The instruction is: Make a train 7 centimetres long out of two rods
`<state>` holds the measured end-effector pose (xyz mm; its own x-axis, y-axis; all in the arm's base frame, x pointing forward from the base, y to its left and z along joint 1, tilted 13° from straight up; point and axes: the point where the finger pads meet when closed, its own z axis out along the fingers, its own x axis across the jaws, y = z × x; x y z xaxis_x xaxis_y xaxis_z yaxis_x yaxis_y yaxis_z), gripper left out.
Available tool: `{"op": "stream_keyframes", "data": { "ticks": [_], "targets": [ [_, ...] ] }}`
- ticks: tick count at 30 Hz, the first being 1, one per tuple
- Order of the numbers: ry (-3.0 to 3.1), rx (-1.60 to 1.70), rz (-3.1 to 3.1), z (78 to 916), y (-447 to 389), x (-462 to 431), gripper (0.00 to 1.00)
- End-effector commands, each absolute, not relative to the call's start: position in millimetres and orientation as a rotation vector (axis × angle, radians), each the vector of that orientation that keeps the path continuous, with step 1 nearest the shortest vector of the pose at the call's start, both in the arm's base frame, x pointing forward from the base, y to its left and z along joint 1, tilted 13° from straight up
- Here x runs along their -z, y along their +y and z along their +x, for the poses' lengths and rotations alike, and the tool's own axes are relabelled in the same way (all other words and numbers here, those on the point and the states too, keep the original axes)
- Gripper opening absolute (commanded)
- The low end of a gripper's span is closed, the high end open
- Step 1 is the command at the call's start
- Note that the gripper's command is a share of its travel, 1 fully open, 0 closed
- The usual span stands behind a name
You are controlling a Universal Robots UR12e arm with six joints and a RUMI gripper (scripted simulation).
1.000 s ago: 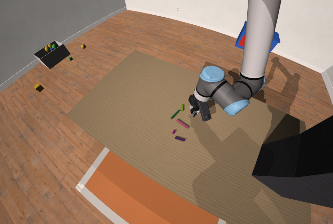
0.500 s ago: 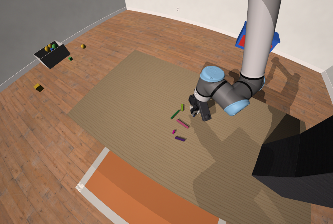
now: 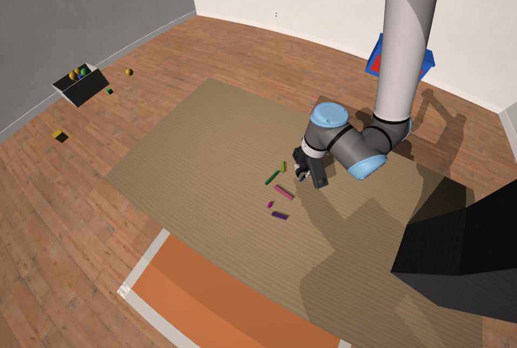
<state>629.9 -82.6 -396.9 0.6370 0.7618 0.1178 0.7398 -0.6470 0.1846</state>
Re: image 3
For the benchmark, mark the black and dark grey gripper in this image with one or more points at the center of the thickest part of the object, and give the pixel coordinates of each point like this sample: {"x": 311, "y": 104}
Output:
{"x": 300, "y": 158}

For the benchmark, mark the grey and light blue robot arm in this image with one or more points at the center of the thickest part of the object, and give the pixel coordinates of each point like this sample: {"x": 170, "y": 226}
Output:
{"x": 406, "y": 30}

